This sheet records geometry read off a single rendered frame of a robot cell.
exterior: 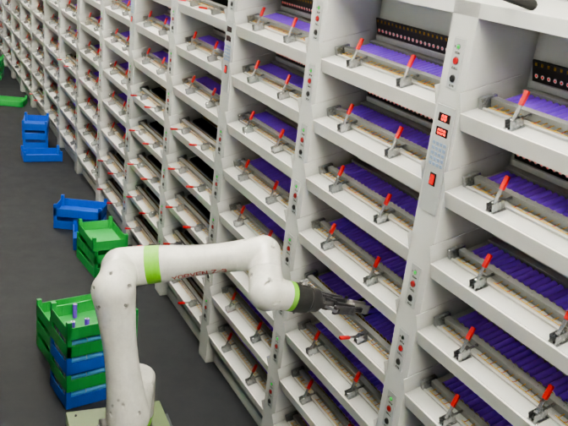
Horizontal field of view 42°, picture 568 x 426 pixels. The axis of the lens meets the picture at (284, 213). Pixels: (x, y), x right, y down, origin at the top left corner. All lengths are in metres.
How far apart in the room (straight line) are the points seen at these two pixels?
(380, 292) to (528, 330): 0.60
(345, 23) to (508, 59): 0.70
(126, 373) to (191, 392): 1.18
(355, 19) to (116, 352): 1.27
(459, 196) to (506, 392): 0.48
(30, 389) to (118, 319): 1.33
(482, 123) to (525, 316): 0.45
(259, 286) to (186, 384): 1.33
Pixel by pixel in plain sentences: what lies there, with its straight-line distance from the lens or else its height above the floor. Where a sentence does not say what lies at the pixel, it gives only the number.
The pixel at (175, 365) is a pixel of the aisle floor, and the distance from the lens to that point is 3.57.
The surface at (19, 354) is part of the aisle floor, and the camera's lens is 3.66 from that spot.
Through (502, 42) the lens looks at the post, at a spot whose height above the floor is 1.73.
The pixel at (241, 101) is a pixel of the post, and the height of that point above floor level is 1.25.
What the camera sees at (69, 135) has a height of 0.16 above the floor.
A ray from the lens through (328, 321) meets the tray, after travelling 2.49.
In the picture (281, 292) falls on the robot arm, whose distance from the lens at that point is 2.19.
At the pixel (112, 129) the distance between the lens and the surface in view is 5.15.
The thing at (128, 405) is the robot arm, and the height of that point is 0.59.
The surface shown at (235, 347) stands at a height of 0.17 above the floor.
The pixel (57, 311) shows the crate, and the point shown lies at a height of 0.35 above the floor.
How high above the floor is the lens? 1.91
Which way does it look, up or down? 20 degrees down
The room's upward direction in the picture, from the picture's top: 7 degrees clockwise
